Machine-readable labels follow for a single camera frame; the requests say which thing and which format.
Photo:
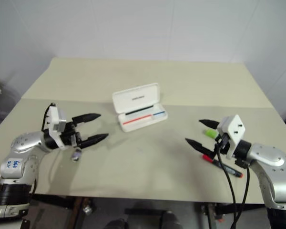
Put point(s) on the black table frame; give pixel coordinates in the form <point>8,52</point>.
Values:
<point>133,200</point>

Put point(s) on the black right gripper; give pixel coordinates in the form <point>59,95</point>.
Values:
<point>223,144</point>

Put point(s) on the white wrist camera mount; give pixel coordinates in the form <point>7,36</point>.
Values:
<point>233,133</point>
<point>53,124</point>

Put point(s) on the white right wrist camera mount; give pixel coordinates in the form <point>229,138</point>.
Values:
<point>233,133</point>

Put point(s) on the black pen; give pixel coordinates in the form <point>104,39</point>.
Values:
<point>139,110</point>

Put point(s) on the red pen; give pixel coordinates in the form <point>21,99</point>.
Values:
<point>137,120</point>

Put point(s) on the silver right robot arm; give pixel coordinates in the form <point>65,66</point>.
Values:
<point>271,157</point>

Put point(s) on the small purple and white object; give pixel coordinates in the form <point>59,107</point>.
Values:
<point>76,155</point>

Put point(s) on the white hinged pencil case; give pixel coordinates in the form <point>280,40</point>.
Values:
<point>138,107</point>

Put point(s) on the black marker with red cap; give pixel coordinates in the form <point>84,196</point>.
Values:
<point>228,169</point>

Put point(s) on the green highlighter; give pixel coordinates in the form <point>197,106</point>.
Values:
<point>211,133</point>

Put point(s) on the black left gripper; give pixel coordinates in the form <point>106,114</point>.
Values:
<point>69,133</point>

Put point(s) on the blue pen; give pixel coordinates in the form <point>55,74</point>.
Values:
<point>159,113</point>

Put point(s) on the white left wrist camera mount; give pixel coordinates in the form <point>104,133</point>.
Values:
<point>53,124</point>

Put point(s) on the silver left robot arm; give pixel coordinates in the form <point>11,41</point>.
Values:
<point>26,143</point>

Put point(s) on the silver metal fitting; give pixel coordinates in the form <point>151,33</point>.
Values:
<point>88,210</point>

